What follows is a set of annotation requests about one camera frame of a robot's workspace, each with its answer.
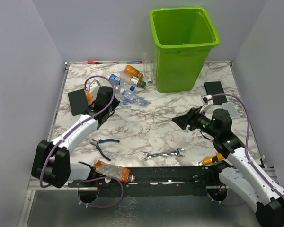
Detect silver open-end wrench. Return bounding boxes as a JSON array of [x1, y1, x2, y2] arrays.
[[142, 148, 185, 161]]

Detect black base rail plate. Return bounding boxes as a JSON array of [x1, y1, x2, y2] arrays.
[[68, 164, 266, 197]]

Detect orange juice bottle back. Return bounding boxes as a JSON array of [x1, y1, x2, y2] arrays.
[[124, 65, 143, 79]]

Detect orange handle screwdriver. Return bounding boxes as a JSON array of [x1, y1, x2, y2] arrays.
[[198, 153, 224, 166]]

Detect tall clear bottle by bin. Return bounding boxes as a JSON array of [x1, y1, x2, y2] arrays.
[[142, 52, 153, 84]]

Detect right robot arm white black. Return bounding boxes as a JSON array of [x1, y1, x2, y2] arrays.
[[172, 108, 284, 227]]

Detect red marker pen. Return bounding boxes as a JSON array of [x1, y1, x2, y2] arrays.
[[87, 61, 102, 65]]

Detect black flat box left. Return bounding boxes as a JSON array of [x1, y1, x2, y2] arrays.
[[68, 89, 88, 116]]

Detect orange bottle at front edge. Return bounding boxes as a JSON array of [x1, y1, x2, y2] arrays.
[[94, 160, 135, 183]]

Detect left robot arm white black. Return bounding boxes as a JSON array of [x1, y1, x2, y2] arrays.
[[31, 86, 119, 188]]

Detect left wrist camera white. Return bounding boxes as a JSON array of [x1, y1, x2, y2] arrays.
[[87, 79, 101, 96]]

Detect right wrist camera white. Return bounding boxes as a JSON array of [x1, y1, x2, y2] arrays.
[[199, 95, 214, 113]]

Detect blue handle pliers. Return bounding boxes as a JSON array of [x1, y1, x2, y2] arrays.
[[90, 139, 120, 161]]

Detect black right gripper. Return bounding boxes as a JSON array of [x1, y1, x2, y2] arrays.
[[172, 106, 219, 138]]

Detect green plastic bin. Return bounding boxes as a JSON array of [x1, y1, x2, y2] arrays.
[[149, 6, 220, 93]]

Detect clear bottle blue label back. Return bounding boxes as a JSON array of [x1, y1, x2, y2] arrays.
[[109, 74, 131, 87]]

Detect black flat box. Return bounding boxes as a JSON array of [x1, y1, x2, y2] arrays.
[[204, 81, 228, 105], [68, 89, 88, 116]]

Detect black flat box right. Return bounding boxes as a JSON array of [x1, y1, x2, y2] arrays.
[[204, 81, 228, 105]]

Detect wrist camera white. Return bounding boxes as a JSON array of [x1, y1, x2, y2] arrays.
[[199, 95, 214, 113], [87, 79, 101, 96]]

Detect blue marker pen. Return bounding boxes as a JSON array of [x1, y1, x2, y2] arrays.
[[126, 61, 143, 64]]

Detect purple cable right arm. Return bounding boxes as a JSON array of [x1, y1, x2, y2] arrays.
[[211, 93, 284, 218]]

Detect brown tea bottle green cap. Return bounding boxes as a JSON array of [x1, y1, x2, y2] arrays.
[[130, 77, 146, 88]]

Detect small red blue label bottle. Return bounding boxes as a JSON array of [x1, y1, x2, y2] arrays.
[[116, 85, 148, 106]]

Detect small orange bottle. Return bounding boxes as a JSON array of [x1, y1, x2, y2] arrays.
[[86, 91, 93, 105]]

